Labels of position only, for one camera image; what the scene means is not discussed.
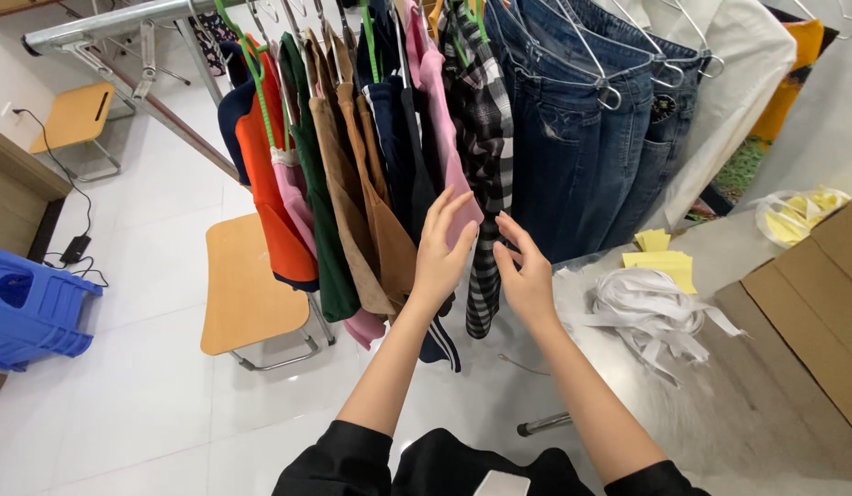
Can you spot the person's left hand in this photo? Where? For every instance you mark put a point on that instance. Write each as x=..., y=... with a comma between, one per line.
x=436, y=268

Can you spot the person's right hand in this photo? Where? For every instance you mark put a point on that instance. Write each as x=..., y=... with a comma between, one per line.
x=532, y=286

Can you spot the pink shirt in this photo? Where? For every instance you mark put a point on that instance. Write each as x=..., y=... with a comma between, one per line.
x=439, y=117

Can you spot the brown suede garment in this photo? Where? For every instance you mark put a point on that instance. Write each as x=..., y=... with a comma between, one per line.
x=393, y=244

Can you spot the tan suede garment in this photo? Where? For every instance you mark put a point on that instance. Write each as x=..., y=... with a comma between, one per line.
x=343, y=206

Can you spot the pile of white ribbon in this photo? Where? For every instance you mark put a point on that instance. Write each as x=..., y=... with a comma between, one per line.
x=646, y=310

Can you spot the dark green garment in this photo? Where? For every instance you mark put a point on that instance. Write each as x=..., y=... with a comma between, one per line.
x=322, y=227

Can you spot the small yellow paper stack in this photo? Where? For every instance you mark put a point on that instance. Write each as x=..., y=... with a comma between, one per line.
x=653, y=240

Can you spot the large yellow paper stack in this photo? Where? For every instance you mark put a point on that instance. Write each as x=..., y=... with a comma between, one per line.
x=663, y=267

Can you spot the dark blue jeans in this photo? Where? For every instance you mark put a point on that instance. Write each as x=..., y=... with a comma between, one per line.
x=570, y=158

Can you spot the navy garment with white stripes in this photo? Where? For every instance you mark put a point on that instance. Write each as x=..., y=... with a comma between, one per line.
x=393, y=138

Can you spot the metal table leg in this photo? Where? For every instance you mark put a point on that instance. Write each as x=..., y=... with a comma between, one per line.
x=544, y=424

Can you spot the black white plaid shirt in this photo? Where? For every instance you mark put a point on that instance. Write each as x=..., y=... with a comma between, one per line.
x=484, y=138

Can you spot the wooden chair with metal legs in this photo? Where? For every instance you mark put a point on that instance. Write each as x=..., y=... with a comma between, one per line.
x=250, y=282
x=74, y=114

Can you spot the orange and navy shirt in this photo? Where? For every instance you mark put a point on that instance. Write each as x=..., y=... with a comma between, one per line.
x=267, y=186

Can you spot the blue jeans with embroidered pocket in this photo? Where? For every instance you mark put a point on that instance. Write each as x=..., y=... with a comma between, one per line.
x=663, y=148

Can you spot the person's black top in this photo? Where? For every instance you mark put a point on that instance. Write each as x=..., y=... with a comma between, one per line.
x=439, y=468

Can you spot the white phone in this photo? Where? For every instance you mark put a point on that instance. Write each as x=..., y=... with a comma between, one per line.
x=501, y=484

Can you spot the metal clip hanger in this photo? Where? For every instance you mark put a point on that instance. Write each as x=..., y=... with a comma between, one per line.
x=708, y=65
x=608, y=96

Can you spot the green patterned garment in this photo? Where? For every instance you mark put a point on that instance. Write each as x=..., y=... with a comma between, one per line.
x=739, y=172

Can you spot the long green plastic hanger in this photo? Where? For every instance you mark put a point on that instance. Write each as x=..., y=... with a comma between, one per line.
x=259, y=82

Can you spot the plastic bag of yellow papers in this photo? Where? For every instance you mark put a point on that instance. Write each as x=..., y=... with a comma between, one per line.
x=798, y=213

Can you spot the cardboard box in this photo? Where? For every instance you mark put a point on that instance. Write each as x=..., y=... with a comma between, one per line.
x=811, y=303

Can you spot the dark patterned garment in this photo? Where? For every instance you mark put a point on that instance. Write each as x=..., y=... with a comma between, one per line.
x=211, y=38

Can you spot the yellow orange garment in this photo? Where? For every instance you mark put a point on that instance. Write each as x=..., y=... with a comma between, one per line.
x=798, y=62

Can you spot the black power adapter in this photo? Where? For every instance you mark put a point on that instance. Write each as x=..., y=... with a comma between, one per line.
x=75, y=249

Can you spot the metal clothes rack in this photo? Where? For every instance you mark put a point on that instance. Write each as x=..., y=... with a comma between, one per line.
x=122, y=24

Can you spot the blue plastic stool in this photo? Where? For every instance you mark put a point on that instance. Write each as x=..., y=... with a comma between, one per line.
x=33, y=310

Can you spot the wooden cabinet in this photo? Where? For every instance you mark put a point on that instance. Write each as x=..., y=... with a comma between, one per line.
x=12, y=200

